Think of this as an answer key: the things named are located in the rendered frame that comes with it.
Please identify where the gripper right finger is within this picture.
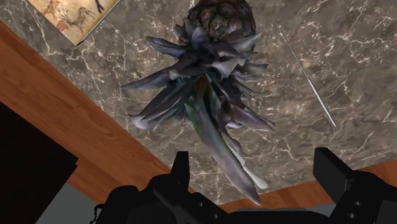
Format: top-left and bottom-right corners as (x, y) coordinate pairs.
(312, 146), (397, 224)

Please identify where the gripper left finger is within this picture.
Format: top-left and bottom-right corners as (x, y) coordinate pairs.
(149, 151), (237, 224)

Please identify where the white slender utensil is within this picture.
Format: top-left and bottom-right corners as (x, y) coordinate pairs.
(225, 142), (269, 190)

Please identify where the thin metal skewer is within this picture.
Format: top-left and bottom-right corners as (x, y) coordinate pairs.
(272, 18), (337, 129)

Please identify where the dark pineapple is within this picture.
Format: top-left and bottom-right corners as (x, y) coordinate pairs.
(120, 0), (277, 206)

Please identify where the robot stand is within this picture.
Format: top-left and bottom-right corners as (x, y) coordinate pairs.
(0, 101), (79, 224)

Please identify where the book with cave painting cover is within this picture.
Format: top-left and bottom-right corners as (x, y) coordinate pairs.
(27, 0), (122, 47)

